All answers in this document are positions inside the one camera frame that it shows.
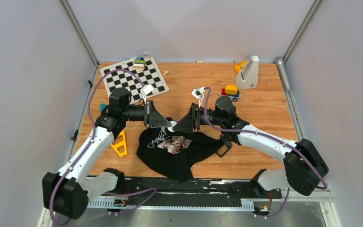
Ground black white chessboard mat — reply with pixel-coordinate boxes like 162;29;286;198
100;54;169;104

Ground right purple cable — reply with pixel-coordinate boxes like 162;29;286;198
202;87;328;219

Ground teal toy block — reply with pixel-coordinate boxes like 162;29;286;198
100;103;106;112

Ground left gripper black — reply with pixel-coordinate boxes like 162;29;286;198
121;100;171;128

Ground orange plastic piece behind stand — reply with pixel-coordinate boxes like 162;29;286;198
234;59;248;73

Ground toy car with yellow block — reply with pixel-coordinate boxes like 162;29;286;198
219;85;241;102

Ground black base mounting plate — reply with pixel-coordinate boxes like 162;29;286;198
112;177;282;207

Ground aluminium rail frame front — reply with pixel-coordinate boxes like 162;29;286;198
37;176;342;227

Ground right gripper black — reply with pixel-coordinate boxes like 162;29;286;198
173;103;225;133

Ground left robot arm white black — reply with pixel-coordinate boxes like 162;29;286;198
42;88;173;219

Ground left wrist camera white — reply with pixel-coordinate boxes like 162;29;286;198
140;84;154;104

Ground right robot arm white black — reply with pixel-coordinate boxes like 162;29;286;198
173;96;329;198

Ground stacked coloured toy blocks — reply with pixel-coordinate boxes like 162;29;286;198
133;57;146;70

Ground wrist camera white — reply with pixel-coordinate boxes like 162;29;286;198
140;84;154;104
191;87;206;108

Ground yellow triangular plastic tool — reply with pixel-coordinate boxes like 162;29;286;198
110;130;128;157

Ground white angled plastic stand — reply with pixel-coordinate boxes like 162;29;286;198
235;55;259;90

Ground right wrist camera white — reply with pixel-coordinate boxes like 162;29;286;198
191;87;206;108

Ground black printed t-shirt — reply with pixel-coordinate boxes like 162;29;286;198
137;127;224;182

